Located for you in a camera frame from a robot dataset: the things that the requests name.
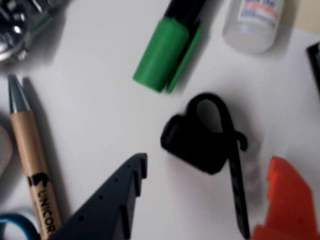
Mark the wooden ballpoint pen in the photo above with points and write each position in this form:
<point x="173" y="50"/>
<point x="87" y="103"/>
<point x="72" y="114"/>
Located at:
<point x="32" y="160"/>

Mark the green black marker pen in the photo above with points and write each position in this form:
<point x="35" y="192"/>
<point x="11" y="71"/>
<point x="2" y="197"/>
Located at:
<point x="162" y="55"/>

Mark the white eye drop bottle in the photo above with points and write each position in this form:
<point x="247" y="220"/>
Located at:
<point x="250" y="35"/>

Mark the beige masking tape strip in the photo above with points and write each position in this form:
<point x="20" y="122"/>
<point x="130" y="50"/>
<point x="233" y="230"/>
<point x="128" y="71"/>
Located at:
<point x="305" y="12"/>

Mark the white earbuds case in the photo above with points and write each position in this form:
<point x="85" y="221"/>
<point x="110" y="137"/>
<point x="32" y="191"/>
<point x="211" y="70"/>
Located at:
<point x="5" y="150"/>

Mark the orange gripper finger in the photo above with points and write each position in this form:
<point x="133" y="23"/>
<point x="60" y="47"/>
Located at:
<point x="290" y="212"/>

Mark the silver wristwatch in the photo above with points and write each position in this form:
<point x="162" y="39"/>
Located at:
<point x="12" y="25"/>

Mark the black cylindrical battery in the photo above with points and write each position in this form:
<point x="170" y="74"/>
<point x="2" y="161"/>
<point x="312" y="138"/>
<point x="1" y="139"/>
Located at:
<point x="315" y="65"/>

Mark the black bike light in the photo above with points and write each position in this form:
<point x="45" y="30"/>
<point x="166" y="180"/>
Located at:
<point x="195" y="145"/>

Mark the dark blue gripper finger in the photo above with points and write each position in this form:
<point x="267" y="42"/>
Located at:
<point x="105" y="212"/>

